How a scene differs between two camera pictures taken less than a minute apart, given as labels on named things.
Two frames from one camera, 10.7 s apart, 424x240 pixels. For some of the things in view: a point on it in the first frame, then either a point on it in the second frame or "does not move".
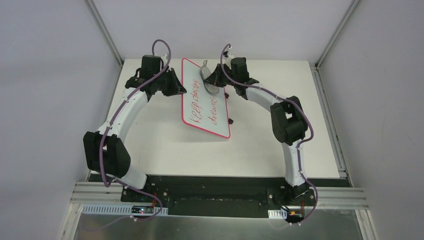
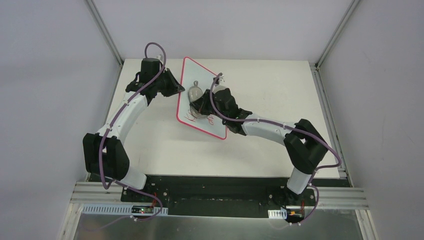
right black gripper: [219, 76] → [210, 104]
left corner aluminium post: [104, 32] does not move
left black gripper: [171, 81] does not move
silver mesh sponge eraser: [205, 72] → [194, 93]
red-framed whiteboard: [201, 108] does not move
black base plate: [223, 196] does not move
